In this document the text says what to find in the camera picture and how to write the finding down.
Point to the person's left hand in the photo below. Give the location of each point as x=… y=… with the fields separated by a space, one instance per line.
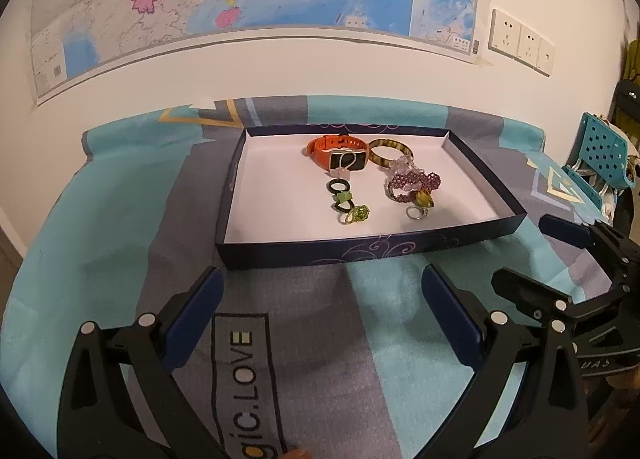
x=297 y=454

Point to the teal and grey printed blanket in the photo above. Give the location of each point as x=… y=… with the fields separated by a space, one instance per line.
x=125 y=189

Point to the white wall switch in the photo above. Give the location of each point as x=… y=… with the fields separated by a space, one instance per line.
x=546 y=58

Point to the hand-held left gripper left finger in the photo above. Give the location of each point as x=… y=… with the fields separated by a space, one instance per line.
x=195 y=324

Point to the white wall socket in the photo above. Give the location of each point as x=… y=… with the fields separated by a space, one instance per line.
x=530 y=45
x=505 y=34

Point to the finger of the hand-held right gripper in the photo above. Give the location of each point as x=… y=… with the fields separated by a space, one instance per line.
x=525 y=289
x=565 y=231

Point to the person's right forearm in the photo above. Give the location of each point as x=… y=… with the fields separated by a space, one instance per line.
x=617 y=381

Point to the teal plastic chair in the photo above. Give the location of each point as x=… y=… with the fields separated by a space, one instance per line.
x=605 y=144

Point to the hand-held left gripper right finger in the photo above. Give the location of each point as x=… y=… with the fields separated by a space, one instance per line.
x=450 y=324

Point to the wooden door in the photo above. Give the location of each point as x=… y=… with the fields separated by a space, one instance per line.
x=6 y=249

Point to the green marbled bangle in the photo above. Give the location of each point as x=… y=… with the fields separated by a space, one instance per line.
x=385 y=142

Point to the dark blue box lid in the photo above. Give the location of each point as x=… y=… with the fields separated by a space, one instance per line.
x=280 y=209

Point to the tape strip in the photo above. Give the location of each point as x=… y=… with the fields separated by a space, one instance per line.
x=483 y=61

